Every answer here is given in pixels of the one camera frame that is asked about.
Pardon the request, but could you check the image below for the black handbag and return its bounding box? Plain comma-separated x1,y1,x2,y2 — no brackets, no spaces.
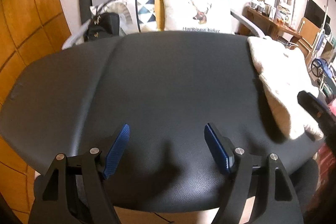
84,0,147,42

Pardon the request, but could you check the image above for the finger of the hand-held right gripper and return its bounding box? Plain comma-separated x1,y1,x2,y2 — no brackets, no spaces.
297,91,336,136

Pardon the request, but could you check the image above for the white deer print cushion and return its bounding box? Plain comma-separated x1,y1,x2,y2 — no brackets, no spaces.
161,0,233,34

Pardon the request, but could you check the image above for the group of jars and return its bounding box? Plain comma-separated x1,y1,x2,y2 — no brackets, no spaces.
249,0,273,17

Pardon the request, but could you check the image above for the black monitor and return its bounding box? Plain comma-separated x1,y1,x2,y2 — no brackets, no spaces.
304,0,327,28

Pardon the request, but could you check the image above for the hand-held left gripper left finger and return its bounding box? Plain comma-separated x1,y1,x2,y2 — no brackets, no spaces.
28,124,131,224

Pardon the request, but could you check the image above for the person's right forearm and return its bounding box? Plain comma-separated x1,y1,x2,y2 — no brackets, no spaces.
316,147,336,188

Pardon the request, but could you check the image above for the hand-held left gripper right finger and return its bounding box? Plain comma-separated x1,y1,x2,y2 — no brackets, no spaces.
204,123,305,224

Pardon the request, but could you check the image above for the geometric triangle print cushion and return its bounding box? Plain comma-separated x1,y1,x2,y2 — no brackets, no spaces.
90,0,157,35

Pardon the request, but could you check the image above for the wooden side desk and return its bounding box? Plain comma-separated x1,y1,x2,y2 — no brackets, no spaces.
247,6,302,41

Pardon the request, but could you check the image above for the white knit sweater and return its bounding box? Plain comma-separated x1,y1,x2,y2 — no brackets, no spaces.
247,36,324,140

